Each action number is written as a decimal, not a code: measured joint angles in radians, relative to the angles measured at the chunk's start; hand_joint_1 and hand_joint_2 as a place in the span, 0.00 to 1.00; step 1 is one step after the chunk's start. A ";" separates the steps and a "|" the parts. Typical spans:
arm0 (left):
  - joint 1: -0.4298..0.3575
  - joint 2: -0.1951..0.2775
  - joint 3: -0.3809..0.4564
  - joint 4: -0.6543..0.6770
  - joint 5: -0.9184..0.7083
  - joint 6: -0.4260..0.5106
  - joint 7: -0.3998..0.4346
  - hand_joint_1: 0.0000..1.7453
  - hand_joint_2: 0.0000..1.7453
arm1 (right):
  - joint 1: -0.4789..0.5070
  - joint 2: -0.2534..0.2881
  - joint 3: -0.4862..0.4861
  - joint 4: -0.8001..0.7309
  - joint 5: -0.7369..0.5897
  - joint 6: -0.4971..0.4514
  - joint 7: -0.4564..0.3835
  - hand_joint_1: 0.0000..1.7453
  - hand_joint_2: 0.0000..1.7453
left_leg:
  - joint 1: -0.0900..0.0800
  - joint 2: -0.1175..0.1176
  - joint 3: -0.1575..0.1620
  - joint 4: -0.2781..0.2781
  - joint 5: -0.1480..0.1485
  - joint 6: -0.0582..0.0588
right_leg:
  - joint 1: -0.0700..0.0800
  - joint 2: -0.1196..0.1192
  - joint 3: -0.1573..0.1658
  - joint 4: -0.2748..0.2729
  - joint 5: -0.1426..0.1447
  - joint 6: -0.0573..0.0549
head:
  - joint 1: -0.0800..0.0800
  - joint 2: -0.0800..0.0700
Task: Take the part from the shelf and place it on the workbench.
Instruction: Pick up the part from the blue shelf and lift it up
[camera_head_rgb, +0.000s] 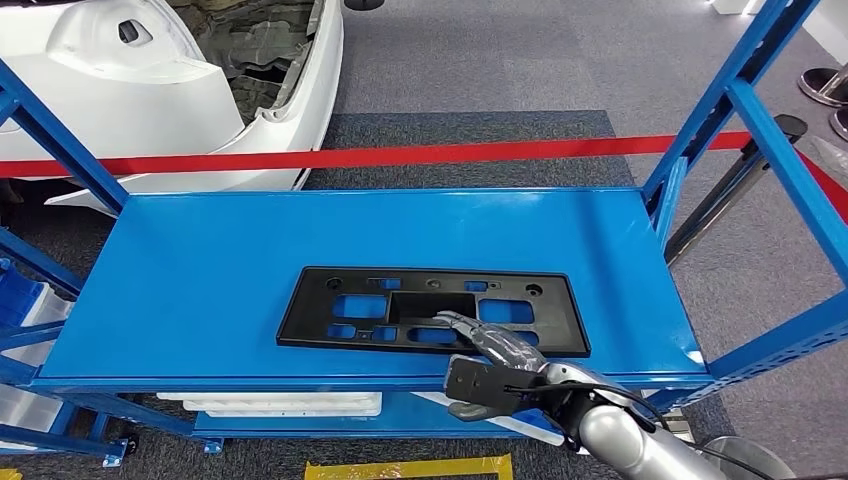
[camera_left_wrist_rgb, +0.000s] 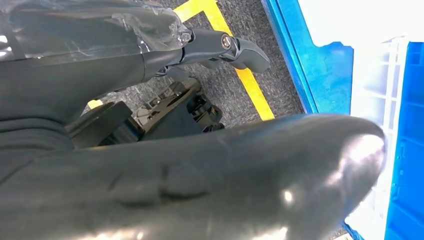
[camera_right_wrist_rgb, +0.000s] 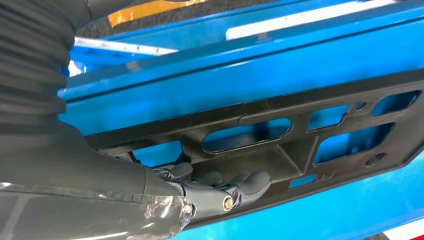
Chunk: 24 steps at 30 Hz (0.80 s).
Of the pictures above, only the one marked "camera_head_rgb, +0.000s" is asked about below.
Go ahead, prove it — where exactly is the red barrier belt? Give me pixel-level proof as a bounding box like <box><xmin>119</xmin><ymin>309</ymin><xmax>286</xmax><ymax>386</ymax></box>
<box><xmin>0</xmin><ymin>131</ymin><xmax>753</xmax><ymax>180</ymax></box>

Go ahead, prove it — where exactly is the stanchion post with black cap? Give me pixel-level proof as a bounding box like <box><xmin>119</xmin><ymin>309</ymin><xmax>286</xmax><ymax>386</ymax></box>
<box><xmin>664</xmin><ymin>113</ymin><xmax>810</xmax><ymax>266</ymax></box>

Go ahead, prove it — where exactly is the white car body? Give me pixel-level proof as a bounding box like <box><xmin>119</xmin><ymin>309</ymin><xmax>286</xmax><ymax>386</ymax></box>
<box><xmin>0</xmin><ymin>0</ymin><xmax>346</xmax><ymax>217</ymax></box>

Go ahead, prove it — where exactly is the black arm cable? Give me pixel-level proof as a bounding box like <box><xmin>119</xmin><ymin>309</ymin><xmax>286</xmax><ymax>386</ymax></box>
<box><xmin>513</xmin><ymin>380</ymin><xmax>776</xmax><ymax>480</ymax></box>

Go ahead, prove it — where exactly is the black plastic panel with cutouts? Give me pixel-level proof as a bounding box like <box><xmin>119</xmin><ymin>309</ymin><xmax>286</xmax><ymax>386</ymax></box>
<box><xmin>276</xmin><ymin>266</ymin><xmax>592</xmax><ymax>360</ymax></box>

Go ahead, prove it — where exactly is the white plastic tray stack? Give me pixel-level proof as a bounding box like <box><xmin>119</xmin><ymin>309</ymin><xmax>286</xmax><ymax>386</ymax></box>
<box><xmin>0</xmin><ymin>382</ymin><xmax>68</xmax><ymax>453</ymax></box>
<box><xmin>19</xmin><ymin>288</ymin><xmax>77</xmax><ymax>369</ymax></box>

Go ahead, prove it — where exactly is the white box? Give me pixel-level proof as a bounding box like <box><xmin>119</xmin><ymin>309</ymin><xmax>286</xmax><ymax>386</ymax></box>
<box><xmin>712</xmin><ymin>0</ymin><xmax>763</xmax><ymax>16</ymax></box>

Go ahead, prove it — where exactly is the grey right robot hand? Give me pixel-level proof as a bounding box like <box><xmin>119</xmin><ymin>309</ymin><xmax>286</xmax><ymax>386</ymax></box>
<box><xmin>433</xmin><ymin>309</ymin><xmax>552</xmax><ymax>423</ymax></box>

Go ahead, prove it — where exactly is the blue metal shelf rack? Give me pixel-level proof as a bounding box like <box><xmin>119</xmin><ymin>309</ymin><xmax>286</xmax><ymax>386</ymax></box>
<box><xmin>0</xmin><ymin>225</ymin><xmax>130</xmax><ymax>468</ymax></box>
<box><xmin>0</xmin><ymin>0</ymin><xmax>848</xmax><ymax>458</ymax></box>

